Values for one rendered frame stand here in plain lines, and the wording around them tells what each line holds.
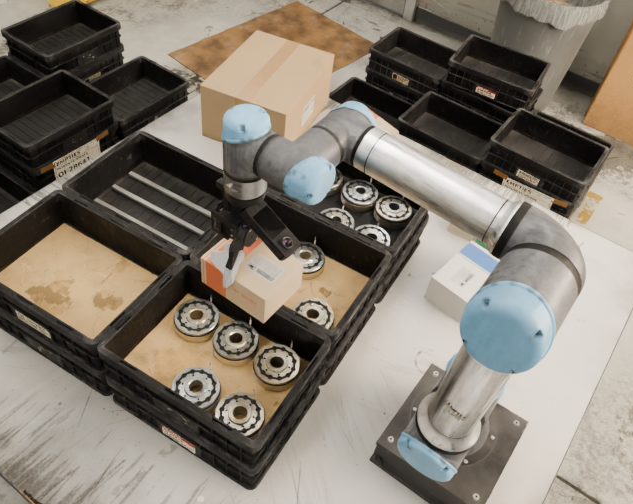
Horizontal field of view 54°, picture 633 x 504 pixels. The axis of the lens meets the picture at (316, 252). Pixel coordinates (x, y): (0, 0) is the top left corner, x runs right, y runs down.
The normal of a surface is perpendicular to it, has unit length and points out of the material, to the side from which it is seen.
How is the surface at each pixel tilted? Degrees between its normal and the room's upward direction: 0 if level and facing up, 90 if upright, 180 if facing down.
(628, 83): 76
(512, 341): 84
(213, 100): 90
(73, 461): 0
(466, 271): 0
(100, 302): 0
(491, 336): 84
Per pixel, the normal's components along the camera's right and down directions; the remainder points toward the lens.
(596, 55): -0.58, 0.57
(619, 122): -0.52, 0.35
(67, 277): 0.10, -0.66
